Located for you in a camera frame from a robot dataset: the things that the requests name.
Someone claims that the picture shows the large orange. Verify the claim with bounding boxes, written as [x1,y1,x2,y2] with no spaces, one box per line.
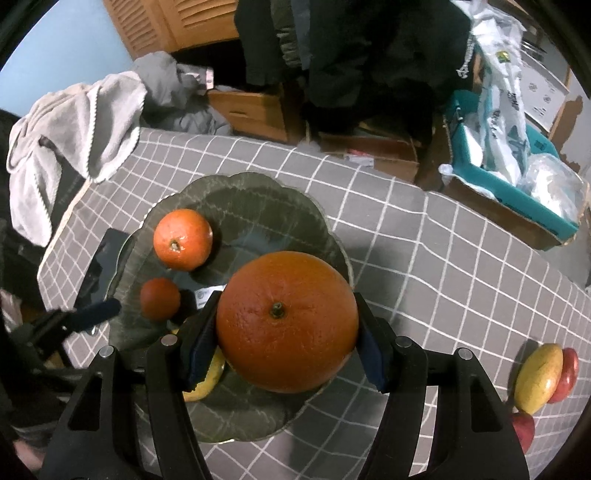
[153,209,214,271]
[215,251,360,394]

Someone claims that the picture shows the yellow-green mango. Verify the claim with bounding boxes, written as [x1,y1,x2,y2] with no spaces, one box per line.
[182,346,227,403]
[514,344,564,415]

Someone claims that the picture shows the olive jacket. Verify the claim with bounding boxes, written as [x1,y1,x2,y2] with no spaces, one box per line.
[270,0,308,68]

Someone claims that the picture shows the wooden louvered wardrobe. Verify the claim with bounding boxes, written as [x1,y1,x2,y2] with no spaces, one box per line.
[104,0,241,62]

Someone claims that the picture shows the white patterned basket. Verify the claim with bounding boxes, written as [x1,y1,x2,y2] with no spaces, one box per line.
[519,46,571,133]

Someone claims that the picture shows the white towel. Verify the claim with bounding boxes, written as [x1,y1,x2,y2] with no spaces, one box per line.
[7,71,148,248]

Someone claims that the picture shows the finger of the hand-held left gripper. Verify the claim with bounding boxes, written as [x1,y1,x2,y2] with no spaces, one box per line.
[28,298,123,356]

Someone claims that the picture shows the black coat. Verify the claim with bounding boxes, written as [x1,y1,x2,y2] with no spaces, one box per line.
[233,0,472,139]

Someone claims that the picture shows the small tangerine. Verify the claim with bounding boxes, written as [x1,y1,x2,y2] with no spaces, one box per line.
[139,277,182,322]

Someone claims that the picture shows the brown cardboard box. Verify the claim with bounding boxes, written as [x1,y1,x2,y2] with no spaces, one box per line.
[441,174,562,253]

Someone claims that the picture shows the grey checked tablecloth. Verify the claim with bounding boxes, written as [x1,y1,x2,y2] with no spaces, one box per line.
[37,127,591,480]

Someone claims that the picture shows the flat cardboard box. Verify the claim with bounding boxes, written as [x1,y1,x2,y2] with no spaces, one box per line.
[318,129,422,184]

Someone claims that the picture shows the wooden drawer cabinet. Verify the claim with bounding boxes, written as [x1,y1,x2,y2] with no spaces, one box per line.
[205,83,302,145]

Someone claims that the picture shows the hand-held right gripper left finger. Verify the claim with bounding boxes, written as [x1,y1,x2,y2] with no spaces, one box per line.
[39,291,223,480]

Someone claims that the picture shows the black smartphone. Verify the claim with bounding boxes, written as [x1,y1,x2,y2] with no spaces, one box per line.
[88,228,133,308]

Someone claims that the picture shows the dark red apple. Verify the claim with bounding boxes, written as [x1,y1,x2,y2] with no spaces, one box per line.
[510,411,536,456]

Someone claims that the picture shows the green glass plate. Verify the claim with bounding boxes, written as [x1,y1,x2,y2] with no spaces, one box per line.
[107,172,354,445]

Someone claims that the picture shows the white rice bag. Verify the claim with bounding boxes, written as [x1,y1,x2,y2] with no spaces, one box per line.
[455,0,532,185]

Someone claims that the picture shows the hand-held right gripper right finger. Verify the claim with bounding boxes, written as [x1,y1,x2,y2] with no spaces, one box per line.
[353,292,529,480]

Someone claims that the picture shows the teal plastic crate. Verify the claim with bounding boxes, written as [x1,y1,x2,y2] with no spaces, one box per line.
[445,90,580,241]

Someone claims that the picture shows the clear plastic bag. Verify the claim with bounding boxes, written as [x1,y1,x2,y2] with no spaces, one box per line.
[517,154,590,223]

